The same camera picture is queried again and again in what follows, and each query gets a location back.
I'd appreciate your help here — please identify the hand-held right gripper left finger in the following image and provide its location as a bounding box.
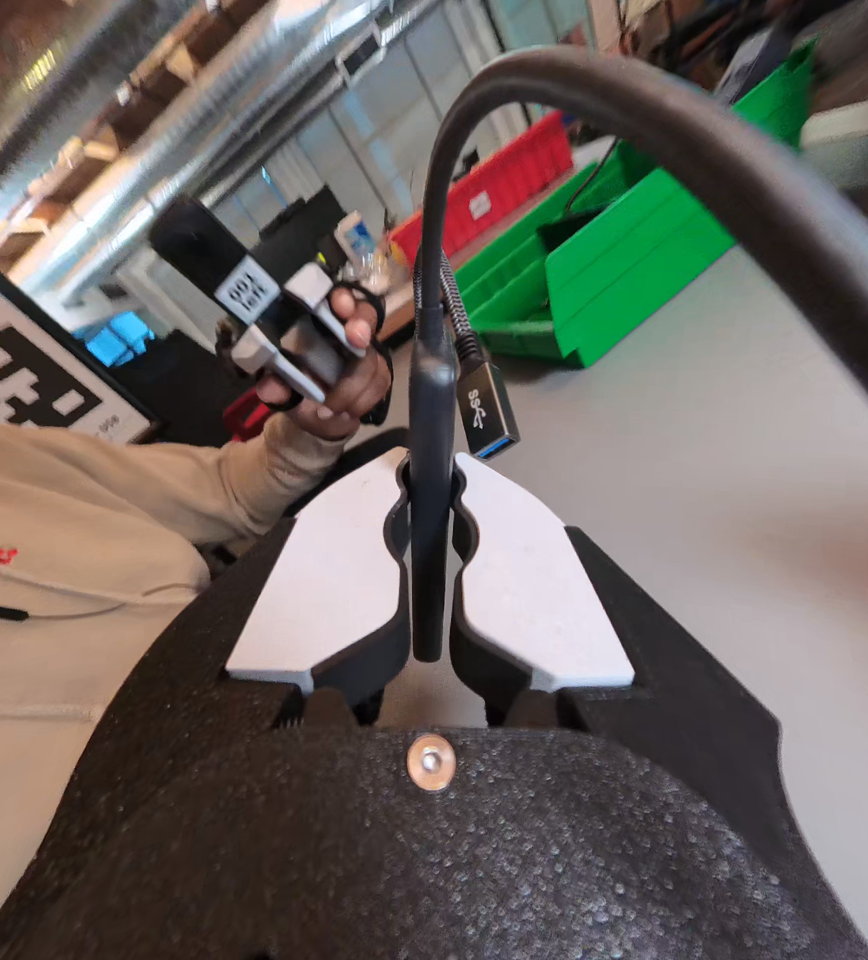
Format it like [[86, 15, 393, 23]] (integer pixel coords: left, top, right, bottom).
[[225, 448, 413, 695]]

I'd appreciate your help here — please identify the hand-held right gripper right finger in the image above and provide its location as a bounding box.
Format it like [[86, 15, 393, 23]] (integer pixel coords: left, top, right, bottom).
[[449, 452, 636, 693]]

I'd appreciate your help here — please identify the grey braided usb cable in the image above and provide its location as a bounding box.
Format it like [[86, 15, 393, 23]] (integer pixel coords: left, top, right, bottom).
[[434, 251, 523, 460]]

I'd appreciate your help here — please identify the green plastic bin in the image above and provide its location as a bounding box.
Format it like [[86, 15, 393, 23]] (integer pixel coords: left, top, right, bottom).
[[452, 37, 818, 369]]

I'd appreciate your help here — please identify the person's left forearm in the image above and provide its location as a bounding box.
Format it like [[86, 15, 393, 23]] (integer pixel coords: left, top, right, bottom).
[[0, 416, 349, 552]]

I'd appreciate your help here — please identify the person's left hand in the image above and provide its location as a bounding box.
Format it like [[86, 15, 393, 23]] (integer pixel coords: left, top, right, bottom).
[[254, 285, 394, 442]]

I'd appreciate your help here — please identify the black display board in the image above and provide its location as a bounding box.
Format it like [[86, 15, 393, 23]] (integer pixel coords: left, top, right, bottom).
[[254, 186, 349, 280]]

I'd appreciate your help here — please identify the blue plastic bin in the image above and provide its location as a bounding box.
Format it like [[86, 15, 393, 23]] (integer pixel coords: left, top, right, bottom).
[[85, 311, 156, 369]]

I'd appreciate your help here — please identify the white blue-label canister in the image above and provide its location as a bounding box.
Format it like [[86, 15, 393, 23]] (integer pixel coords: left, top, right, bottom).
[[332, 210, 375, 260]]

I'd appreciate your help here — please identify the framed black-white marker sign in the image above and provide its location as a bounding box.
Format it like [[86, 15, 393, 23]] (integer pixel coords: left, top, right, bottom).
[[0, 270, 159, 445]]

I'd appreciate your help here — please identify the person's beige hoodie torso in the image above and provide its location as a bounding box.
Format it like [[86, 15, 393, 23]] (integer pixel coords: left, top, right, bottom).
[[0, 525, 214, 954]]

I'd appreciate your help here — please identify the red bin yellow label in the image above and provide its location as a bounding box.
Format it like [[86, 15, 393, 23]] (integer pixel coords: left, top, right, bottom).
[[389, 111, 574, 267]]

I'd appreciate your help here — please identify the black bin divider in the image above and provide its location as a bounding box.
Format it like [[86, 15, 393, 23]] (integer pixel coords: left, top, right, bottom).
[[535, 206, 609, 258]]

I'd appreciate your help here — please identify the red handled crate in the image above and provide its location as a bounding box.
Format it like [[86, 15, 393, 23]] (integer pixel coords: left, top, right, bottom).
[[222, 390, 272, 445]]

